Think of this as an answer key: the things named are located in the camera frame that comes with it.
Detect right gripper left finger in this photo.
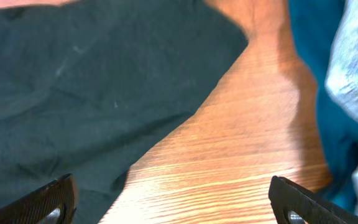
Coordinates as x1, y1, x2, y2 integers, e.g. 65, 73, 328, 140
0, 174, 78, 224

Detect black shorts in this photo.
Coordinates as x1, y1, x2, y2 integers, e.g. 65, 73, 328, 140
0, 0, 247, 223

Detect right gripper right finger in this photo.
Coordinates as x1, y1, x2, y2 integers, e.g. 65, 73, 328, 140
268, 176, 358, 224

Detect blue shirt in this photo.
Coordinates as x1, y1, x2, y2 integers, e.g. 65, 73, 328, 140
288, 0, 358, 213

